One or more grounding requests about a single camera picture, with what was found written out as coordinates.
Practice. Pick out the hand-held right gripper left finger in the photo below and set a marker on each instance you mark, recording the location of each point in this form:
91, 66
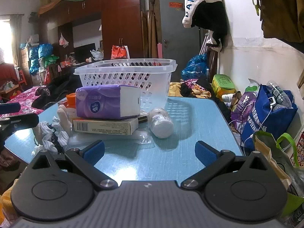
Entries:
95, 151

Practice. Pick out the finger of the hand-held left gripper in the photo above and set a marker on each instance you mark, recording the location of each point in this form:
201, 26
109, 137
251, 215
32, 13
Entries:
9, 107
21, 121

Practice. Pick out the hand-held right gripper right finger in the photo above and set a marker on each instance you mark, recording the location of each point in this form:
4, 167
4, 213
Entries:
204, 152

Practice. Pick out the white cigarette box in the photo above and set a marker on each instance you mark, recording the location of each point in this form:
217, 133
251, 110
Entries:
104, 127

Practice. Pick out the purple tissue pack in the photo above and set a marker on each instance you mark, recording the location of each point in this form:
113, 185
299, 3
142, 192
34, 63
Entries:
106, 102

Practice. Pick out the orange cap bottle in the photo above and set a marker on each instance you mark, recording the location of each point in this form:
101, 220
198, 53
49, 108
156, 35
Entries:
70, 100

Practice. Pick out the pink floral blanket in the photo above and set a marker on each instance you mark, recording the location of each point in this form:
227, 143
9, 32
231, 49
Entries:
21, 99

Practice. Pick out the red stool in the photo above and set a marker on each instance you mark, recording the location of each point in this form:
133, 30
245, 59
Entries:
21, 74

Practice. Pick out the striped white cloth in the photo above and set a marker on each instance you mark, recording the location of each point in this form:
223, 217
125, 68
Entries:
53, 137

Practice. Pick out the clear plastic bag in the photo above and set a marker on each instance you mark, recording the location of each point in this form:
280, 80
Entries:
142, 138

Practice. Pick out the white plastic bottle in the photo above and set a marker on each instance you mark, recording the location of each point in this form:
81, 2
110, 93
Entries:
161, 123

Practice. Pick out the black clothing pile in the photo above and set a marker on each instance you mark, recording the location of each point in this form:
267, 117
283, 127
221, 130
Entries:
59, 85

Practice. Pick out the purple printed packet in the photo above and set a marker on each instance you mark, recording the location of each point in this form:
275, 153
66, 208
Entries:
244, 109

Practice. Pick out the pile of blue bags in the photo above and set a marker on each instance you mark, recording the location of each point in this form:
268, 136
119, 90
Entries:
40, 54

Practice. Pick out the green plastic bag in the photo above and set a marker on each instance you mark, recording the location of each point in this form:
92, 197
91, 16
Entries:
51, 60

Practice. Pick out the green box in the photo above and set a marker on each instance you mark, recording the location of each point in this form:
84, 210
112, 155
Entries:
222, 85

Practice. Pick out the yellow blanket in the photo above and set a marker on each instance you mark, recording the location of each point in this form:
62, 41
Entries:
175, 89

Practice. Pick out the blue tote bag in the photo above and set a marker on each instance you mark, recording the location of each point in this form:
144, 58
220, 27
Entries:
266, 118

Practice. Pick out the grey curtain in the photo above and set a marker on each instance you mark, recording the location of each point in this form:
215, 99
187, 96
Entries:
16, 38

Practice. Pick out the pink and white hanging bag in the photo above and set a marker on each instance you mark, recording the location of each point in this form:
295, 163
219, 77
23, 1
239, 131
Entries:
63, 40

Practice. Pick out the blue plastic bag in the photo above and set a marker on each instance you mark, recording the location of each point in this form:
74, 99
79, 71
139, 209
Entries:
196, 66

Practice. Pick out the black television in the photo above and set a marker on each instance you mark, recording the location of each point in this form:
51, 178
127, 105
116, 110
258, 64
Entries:
84, 52

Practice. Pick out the clear water bottle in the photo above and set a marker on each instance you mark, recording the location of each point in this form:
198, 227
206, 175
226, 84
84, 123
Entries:
279, 96

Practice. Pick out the white plastic bag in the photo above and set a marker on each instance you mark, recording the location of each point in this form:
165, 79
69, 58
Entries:
97, 55

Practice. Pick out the red and white hanging bag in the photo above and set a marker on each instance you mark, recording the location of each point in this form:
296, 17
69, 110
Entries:
120, 52

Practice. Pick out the folded metal rack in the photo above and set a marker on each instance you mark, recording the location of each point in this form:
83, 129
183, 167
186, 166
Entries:
204, 42

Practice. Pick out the pink board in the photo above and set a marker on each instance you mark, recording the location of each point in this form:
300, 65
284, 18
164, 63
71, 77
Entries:
160, 51

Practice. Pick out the grey door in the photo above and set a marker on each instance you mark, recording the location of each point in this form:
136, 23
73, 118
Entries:
177, 35

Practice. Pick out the black hanging garment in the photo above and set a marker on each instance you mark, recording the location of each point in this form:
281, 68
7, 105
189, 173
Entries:
213, 21

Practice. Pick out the leaning wooden boards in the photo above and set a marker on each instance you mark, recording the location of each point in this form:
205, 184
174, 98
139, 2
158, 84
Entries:
150, 28

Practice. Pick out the brown wooden wardrobe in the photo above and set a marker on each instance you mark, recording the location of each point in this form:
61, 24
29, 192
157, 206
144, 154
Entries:
118, 16

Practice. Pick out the red door sign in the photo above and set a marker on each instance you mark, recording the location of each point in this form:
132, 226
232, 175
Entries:
176, 6

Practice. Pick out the olive hanging jacket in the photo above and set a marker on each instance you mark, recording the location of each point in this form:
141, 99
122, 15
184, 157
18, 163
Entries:
282, 11

